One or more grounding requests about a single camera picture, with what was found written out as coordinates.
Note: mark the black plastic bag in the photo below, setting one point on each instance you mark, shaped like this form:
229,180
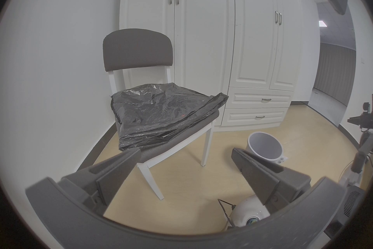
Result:
163,113

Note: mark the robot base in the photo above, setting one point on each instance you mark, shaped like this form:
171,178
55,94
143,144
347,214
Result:
247,210

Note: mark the clear printed wrapper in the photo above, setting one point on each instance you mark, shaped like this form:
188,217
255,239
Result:
281,159

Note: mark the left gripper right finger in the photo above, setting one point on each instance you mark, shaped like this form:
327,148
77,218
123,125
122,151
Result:
262,180

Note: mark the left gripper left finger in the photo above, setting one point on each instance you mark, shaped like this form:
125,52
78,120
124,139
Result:
110,180

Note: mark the grey curtain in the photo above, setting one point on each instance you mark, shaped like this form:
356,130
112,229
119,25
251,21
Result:
332,73

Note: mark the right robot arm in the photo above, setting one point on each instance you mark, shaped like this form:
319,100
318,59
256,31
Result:
364,146

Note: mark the white trash bin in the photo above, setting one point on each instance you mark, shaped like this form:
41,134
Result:
263,146

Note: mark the white chair grey cushions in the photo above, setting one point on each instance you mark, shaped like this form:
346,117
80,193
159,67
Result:
137,51

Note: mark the white wardrobe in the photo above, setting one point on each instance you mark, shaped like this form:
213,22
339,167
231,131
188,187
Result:
204,23

